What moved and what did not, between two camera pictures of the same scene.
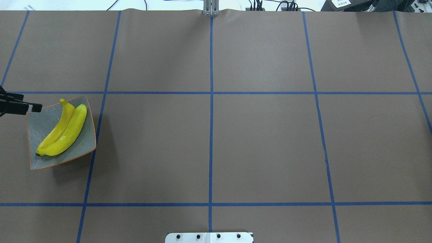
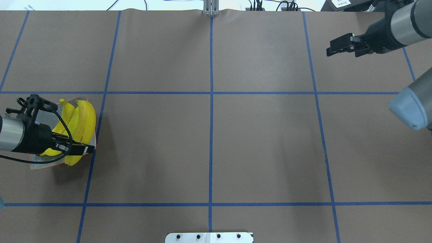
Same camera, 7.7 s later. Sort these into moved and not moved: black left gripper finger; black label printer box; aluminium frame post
Moved: black left gripper finger
Not moved: black label printer box; aluminium frame post
